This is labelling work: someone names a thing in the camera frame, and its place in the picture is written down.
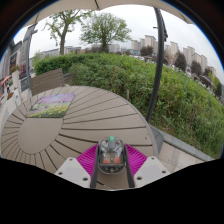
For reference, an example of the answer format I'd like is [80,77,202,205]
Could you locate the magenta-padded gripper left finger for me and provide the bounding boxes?
[54,143,101,190]

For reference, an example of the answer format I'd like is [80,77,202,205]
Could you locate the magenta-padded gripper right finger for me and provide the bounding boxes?
[123,143,171,189]

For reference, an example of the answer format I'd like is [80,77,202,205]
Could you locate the grey clear-shell computer mouse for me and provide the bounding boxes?
[96,135,127,176]

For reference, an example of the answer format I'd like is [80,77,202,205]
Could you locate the flower-print mouse pad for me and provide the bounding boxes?
[25,92,77,119]

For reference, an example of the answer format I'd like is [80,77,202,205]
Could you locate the green hedge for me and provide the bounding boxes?
[32,52,224,160]

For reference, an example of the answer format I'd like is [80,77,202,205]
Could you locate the brown slatted outdoor chair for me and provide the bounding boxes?
[29,68,66,98]

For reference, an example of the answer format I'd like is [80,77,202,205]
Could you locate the dark curved parasol pole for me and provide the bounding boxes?
[144,7,169,124]

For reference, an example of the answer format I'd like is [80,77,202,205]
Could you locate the far apartment buildings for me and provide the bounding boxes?
[130,34,218,80]

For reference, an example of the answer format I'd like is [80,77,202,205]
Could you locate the grey stone pillar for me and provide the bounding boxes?
[18,23,39,92]

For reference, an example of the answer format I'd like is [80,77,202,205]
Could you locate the dark-fronted shop building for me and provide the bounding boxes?
[0,39,23,98]

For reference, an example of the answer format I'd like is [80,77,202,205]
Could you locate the bare-trunk leaning tree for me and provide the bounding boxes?
[42,9,93,56]

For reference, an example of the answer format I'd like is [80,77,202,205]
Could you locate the round-crowned green tree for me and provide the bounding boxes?
[78,11,132,54]

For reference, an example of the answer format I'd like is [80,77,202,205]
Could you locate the beige parasol canopy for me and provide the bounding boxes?
[23,0,195,28]

